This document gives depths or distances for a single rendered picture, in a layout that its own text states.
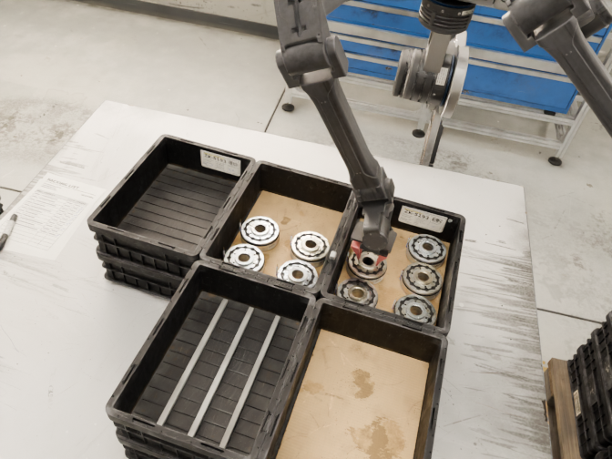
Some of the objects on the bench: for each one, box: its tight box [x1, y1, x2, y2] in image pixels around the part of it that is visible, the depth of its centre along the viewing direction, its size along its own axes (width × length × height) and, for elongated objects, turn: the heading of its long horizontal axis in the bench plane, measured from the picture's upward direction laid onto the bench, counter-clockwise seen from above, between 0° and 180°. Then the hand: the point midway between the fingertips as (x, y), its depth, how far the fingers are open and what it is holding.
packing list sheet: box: [0, 172, 107, 260], centre depth 160 cm, size 33×23×1 cm
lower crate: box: [96, 250, 183, 300], centre depth 152 cm, size 40×30×12 cm
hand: (368, 259), depth 136 cm, fingers open, 5 cm apart
